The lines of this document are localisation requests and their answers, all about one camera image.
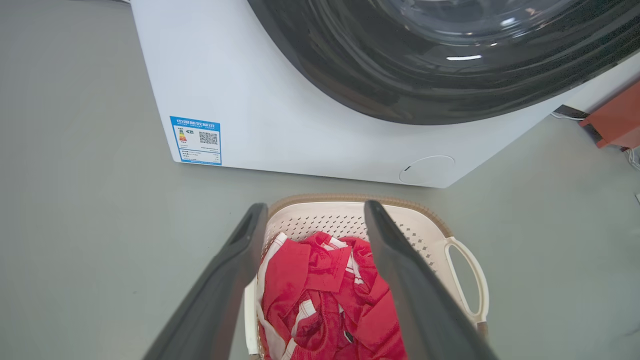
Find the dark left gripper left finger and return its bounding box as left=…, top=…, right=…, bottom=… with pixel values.
left=142, top=202, right=269, bottom=360

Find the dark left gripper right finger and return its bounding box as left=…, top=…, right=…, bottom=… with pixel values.
left=364, top=200, right=498, bottom=360

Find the cream perforated laundry basket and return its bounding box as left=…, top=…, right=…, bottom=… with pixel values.
left=243, top=194, right=490, bottom=360

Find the red and white garment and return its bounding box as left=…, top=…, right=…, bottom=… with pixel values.
left=256, top=231, right=408, bottom=360

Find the round white filter cover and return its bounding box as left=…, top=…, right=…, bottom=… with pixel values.
left=398, top=155, right=456, bottom=185

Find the blue energy label sticker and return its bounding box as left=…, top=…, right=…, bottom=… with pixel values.
left=169, top=116, right=222, bottom=166

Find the white front-load washing machine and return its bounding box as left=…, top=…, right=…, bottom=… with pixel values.
left=130, top=0, right=640, bottom=189

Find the round black glass washer door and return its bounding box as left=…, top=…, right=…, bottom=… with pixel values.
left=247, top=0, right=640, bottom=126

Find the orange red box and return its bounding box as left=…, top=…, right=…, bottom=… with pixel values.
left=580, top=80, right=640, bottom=151

